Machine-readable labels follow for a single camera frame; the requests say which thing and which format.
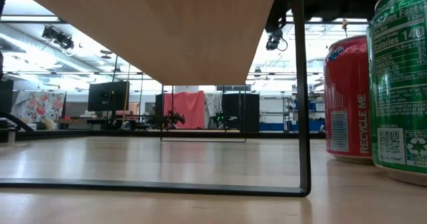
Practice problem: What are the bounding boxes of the wooden shelf with black legs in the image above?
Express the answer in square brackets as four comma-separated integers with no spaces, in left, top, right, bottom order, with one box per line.
[0,0,312,197]

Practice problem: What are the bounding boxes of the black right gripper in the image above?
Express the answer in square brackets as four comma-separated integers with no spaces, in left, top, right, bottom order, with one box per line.
[266,2,290,33]

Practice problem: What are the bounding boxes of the black upright panel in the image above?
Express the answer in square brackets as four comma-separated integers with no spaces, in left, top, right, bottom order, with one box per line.
[0,79,15,115]

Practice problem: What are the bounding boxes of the metal storage rack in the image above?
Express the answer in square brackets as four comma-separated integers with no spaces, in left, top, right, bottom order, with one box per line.
[282,95,326,132]

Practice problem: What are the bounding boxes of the black curved cable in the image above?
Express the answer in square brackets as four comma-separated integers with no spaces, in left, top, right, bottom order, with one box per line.
[0,111,36,133]

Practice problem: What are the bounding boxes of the white patterned cloth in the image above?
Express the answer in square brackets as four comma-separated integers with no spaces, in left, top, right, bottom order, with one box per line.
[204,93,224,129]

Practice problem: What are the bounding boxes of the floral patterned cloth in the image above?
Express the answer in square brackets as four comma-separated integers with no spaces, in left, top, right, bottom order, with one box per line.
[11,90,67,131]

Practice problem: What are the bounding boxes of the green Sprite can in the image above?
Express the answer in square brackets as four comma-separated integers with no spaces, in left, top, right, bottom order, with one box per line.
[366,0,427,187]

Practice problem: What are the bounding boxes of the black ceiling-mounted camera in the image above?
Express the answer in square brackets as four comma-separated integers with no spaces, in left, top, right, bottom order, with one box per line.
[266,29,288,52]
[41,25,75,51]

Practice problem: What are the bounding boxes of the blue storage bins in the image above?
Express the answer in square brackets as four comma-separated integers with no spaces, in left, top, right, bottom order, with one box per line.
[259,119,326,133]

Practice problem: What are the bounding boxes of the black aluminium table frame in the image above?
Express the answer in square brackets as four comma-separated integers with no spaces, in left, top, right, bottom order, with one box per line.
[0,129,326,142]

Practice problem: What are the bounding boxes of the red Fanta can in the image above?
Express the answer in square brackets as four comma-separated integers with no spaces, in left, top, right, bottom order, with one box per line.
[323,35,374,165]

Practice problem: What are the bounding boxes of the black computer monitor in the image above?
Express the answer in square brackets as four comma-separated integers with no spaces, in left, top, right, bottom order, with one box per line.
[87,81,130,113]

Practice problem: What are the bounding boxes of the orange-red draped cloth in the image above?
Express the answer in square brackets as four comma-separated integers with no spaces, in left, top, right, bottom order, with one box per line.
[163,90,206,130]

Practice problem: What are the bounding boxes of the black cabinet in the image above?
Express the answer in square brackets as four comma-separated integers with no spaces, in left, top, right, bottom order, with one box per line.
[222,93,261,133]

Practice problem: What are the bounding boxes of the background desk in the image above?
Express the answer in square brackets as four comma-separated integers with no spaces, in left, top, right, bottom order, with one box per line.
[53,116,151,131]

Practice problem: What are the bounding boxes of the yellow hanging cord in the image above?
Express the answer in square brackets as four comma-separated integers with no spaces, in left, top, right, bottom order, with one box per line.
[340,18,350,38]

